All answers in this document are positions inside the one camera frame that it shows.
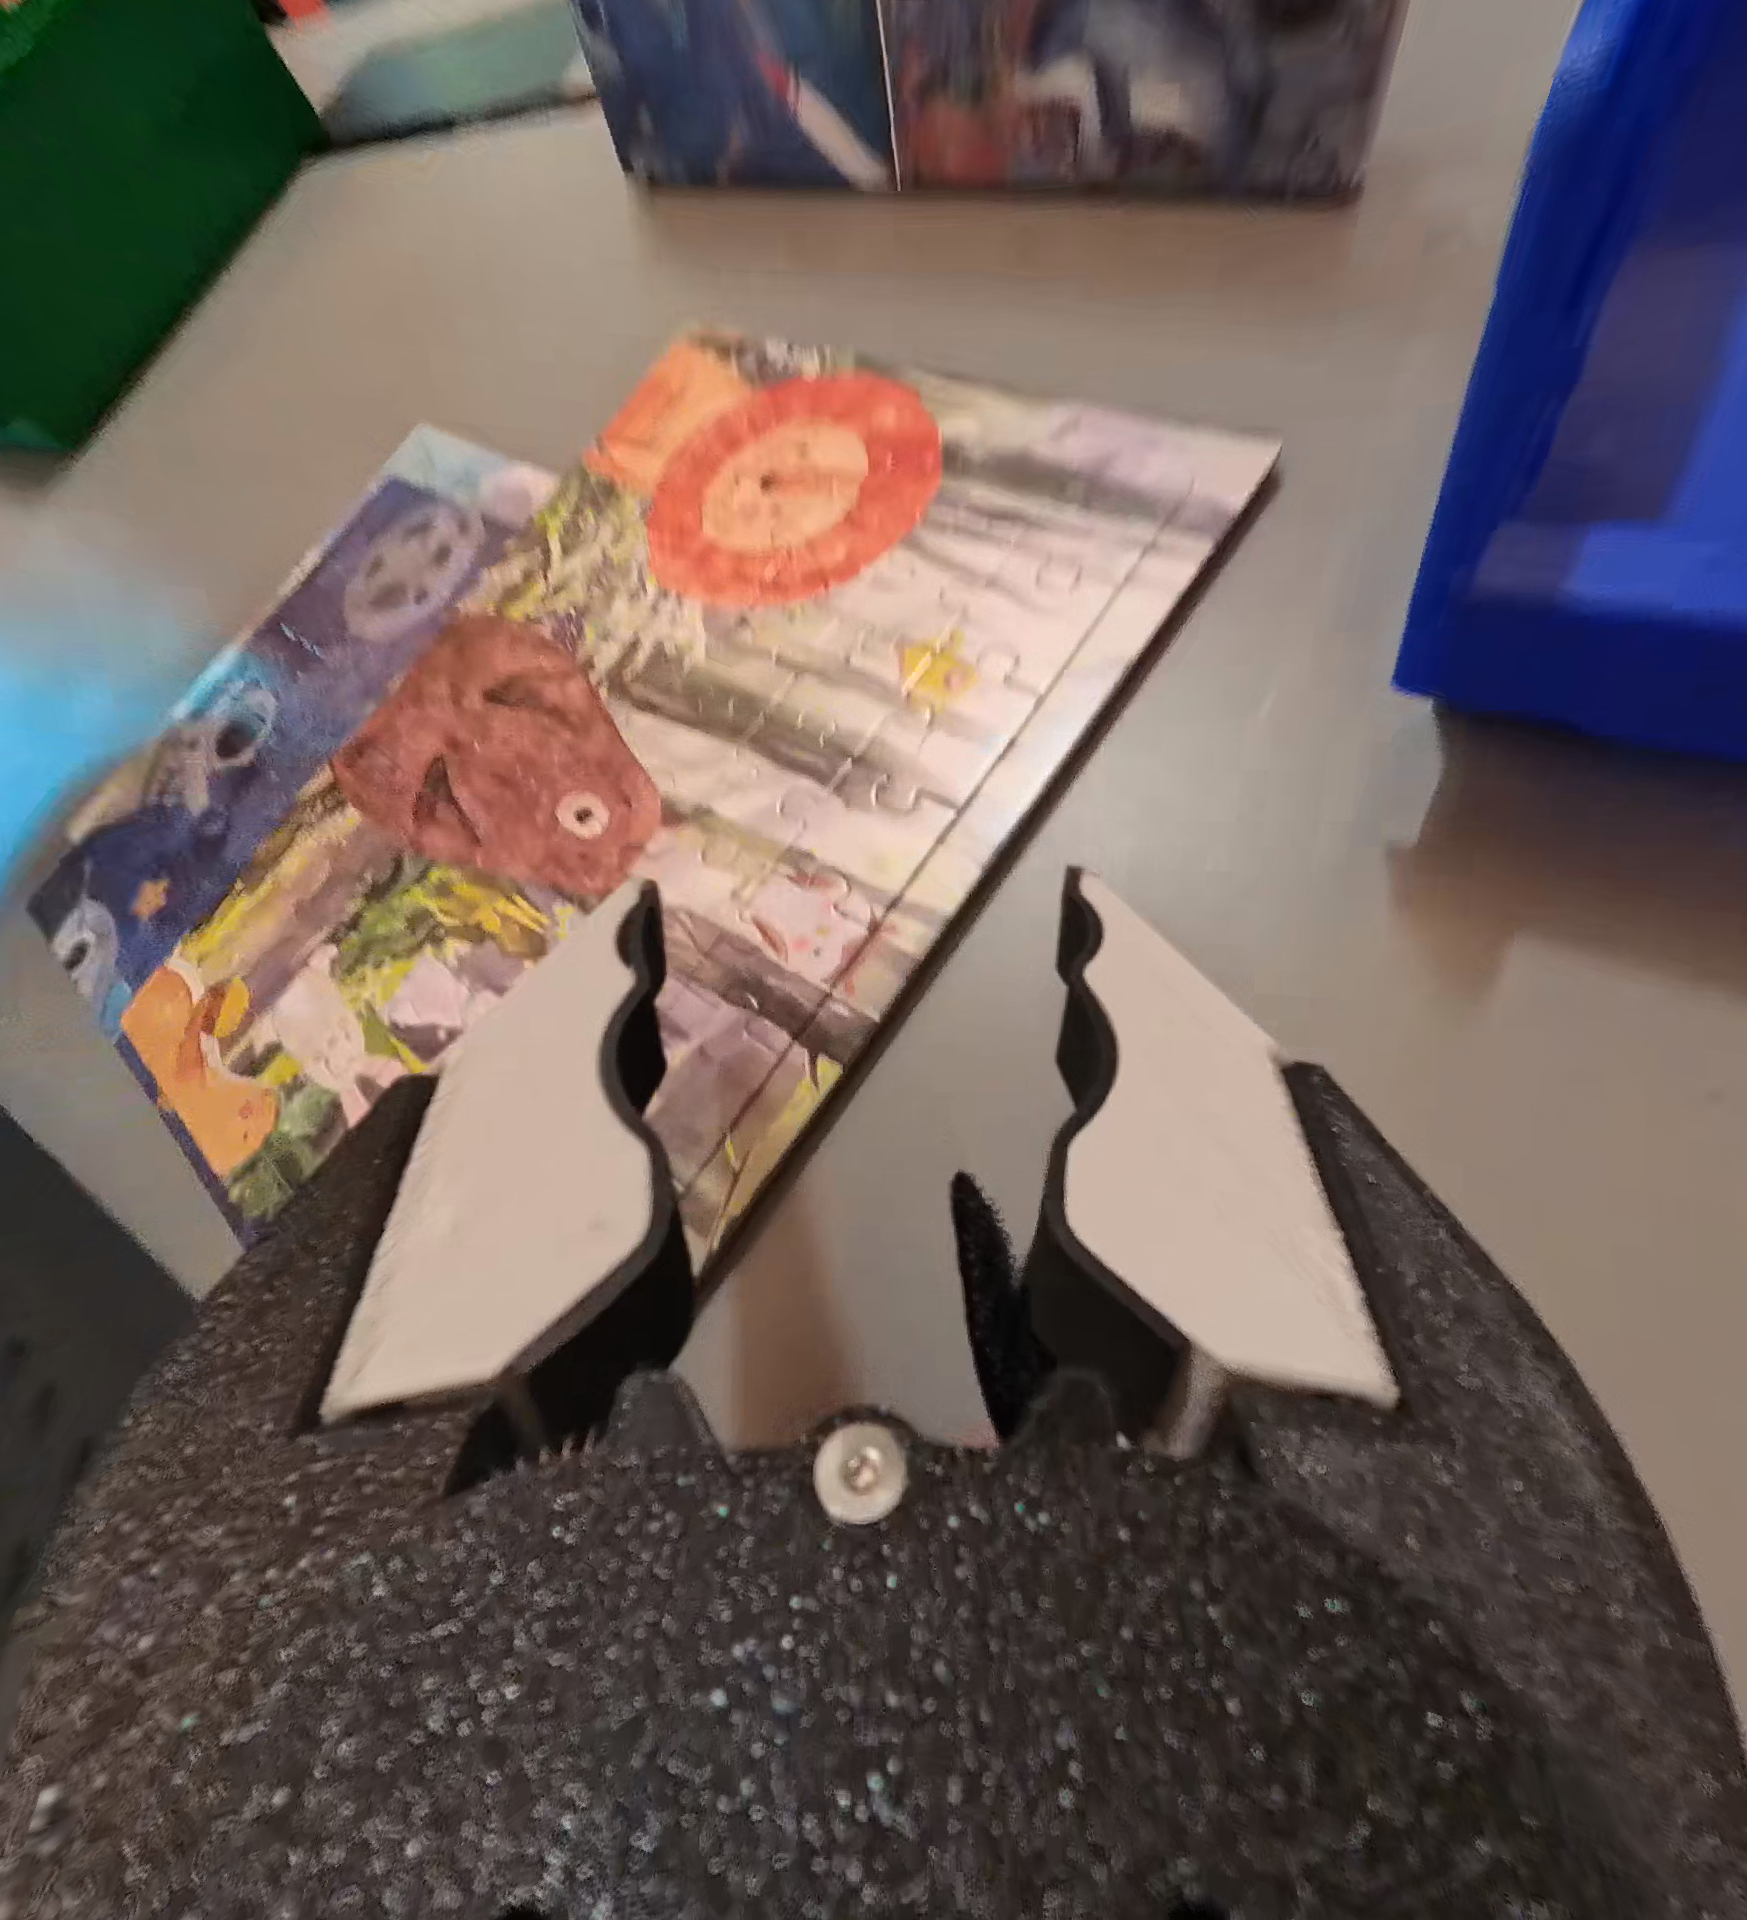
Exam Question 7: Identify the colourful printed puzzle box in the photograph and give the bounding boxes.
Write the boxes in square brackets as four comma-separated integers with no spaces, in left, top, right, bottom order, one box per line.
[575,0,1408,197]

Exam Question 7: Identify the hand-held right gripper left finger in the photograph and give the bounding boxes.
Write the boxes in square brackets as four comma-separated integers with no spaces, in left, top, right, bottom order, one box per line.
[317,880,699,1446]

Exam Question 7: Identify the grey desk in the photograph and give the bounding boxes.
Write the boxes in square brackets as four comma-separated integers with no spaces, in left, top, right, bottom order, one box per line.
[0,0,1747,1878]

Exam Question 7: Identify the green plastic bin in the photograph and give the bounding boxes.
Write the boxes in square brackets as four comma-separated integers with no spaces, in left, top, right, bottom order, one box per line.
[0,0,327,454]

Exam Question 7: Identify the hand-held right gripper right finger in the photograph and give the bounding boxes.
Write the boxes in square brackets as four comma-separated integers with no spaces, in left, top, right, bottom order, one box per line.
[1043,868,1404,1459]

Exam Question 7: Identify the animal jigsaw puzzle board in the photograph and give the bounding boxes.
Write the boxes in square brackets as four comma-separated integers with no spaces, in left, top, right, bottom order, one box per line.
[115,322,1283,1299]

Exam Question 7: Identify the blue plastic bin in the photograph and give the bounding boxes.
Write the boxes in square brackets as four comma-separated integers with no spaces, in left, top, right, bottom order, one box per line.
[1396,0,1747,776]

